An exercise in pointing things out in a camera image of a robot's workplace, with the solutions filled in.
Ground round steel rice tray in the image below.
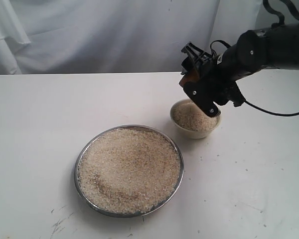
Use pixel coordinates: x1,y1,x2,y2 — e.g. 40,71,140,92
73,125,184,218

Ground cream ceramic bowl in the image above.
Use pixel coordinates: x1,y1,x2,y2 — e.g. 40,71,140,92
170,99,221,139

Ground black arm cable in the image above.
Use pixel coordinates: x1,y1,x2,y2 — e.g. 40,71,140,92
209,39,299,117

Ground white backdrop curtain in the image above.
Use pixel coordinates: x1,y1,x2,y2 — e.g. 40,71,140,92
0,0,277,75

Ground brown wooden cup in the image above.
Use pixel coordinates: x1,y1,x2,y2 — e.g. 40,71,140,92
181,69,199,82

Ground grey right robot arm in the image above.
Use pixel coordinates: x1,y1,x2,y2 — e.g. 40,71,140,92
179,0,299,118

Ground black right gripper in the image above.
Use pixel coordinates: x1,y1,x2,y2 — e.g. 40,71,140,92
179,42,244,118

